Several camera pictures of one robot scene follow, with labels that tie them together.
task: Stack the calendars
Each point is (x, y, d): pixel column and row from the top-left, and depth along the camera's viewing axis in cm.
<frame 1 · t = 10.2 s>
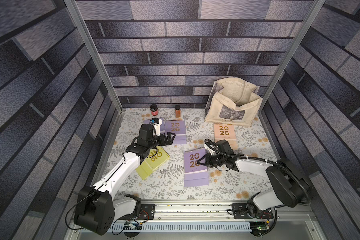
left hand: (169, 133, 81), fingers open
right hand: (196, 162, 86), fingers closed
green 2026 desk calendar: (157, 156, 94), on the table
purple calendar: (195, 174, 86), point 2 cm above the table
peach 2026 desk calendar: (225, 131, 107), on the table
beige canvas tote bag: (232, 101, 95), point 24 cm above the table
red-labelled dark jar: (154, 109, 113), point 7 cm above the table
amber spice jar: (177, 111, 112), point 7 cm above the table

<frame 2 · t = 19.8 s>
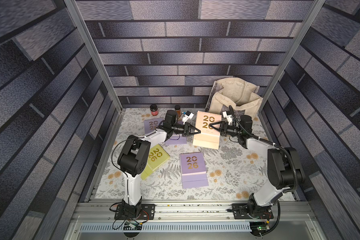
left hand: (199, 132, 82), fingers closed
right hand: (209, 126, 86), fingers open
peach 2026 desk calendar: (209, 136, 84), point 18 cm above the table
the other named things where they were.

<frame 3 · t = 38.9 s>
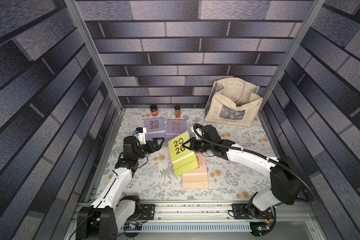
left hand: (160, 140, 80), fingers open
right hand: (181, 143, 80), fingers closed
green 2026 desk calendar: (183, 159, 79), point 15 cm above the table
peach 2026 desk calendar: (198, 177, 87), on the table
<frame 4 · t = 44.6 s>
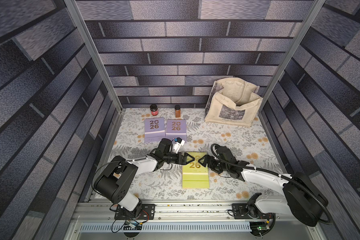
left hand: (190, 158, 83), fingers open
right hand: (201, 162, 86), fingers open
green 2026 desk calendar: (194, 175, 87), on the table
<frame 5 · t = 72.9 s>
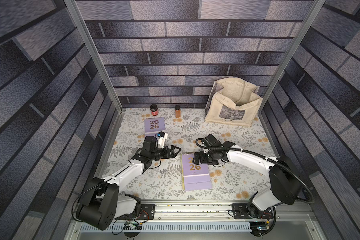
left hand: (176, 149, 83), fingers open
right hand: (198, 160, 86), fingers open
purple calendar 2: (194, 177, 84), point 3 cm above the table
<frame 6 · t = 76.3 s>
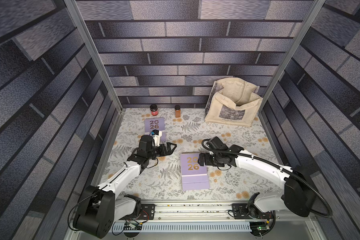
left hand: (171, 145, 83), fingers open
right hand: (203, 160, 84), fingers open
